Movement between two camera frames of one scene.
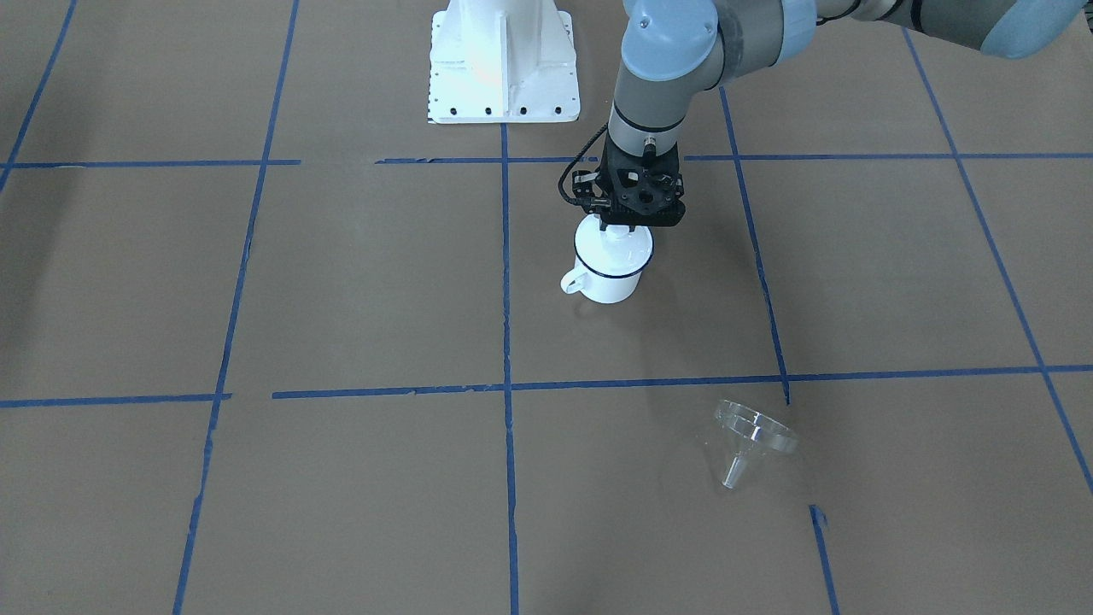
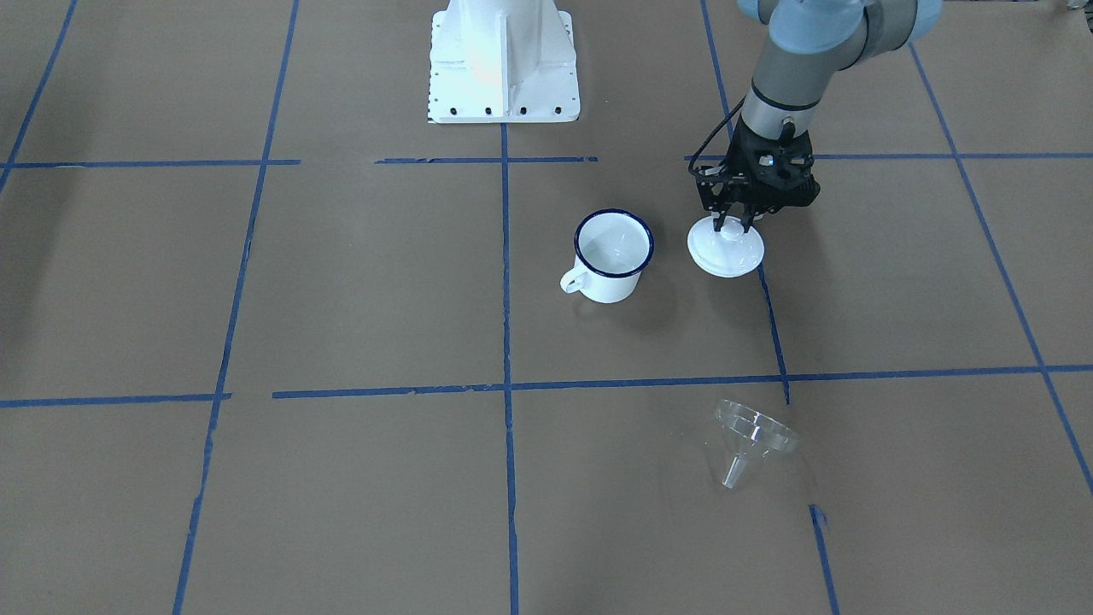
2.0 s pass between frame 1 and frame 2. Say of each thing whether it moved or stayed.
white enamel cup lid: moved
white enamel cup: stayed
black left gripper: moved
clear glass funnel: stayed
